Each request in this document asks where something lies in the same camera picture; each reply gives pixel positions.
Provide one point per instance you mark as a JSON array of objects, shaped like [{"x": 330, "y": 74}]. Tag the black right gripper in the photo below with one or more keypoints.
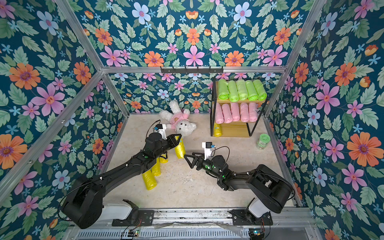
[{"x": 197, "y": 160}]

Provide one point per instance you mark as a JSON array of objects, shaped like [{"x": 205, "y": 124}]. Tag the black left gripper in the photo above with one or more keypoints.
[{"x": 172, "y": 136}]

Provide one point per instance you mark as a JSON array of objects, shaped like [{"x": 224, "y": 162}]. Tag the green trash bag roll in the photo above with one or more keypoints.
[
  {"x": 242, "y": 90},
  {"x": 233, "y": 92},
  {"x": 223, "y": 91},
  {"x": 259, "y": 87},
  {"x": 252, "y": 93}
]

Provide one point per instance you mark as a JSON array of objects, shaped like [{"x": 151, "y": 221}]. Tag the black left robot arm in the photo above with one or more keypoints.
[{"x": 83, "y": 205}]

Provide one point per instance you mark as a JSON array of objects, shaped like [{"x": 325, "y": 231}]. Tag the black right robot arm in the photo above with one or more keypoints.
[{"x": 271, "y": 190}]

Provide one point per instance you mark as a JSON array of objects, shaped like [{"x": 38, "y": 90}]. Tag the yellow trash bag roll upright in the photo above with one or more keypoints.
[{"x": 156, "y": 169}]

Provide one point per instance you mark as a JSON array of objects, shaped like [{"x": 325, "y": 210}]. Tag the yellow trash bag roll large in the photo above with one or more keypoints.
[{"x": 149, "y": 180}]

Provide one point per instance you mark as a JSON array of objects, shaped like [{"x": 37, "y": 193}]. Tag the white plush bunny pink shirt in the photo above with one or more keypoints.
[{"x": 178, "y": 119}]

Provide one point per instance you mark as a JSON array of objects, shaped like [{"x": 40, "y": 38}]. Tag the upper green lidded jar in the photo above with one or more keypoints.
[{"x": 263, "y": 141}]

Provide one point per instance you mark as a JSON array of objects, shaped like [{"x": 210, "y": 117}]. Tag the green circuit board right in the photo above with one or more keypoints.
[{"x": 256, "y": 234}]

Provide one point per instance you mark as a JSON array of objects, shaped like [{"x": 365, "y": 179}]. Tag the green circuit board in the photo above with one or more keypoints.
[
  {"x": 256, "y": 234},
  {"x": 132, "y": 233}
]

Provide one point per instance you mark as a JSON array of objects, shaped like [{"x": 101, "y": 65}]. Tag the green circuit board left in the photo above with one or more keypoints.
[{"x": 132, "y": 233}]

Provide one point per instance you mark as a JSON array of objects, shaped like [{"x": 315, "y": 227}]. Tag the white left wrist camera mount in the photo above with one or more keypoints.
[{"x": 161, "y": 129}]

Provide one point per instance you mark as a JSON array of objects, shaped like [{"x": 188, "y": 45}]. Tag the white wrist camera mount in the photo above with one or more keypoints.
[
  {"x": 209, "y": 148},
  {"x": 161, "y": 129}
]

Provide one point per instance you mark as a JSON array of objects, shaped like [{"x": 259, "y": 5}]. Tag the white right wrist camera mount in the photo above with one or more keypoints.
[{"x": 209, "y": 148}]

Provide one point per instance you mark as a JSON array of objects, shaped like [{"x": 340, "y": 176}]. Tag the wooden shelf black metal frame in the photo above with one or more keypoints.
[{"x": 234, "y": 129}]

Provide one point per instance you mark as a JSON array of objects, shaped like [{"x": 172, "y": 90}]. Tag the black hook rail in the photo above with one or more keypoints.
[{"x": 192, "y": 70}]

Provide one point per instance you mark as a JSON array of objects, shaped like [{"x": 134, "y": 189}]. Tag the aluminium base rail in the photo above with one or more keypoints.
[{"x": 203, "y": 224}]

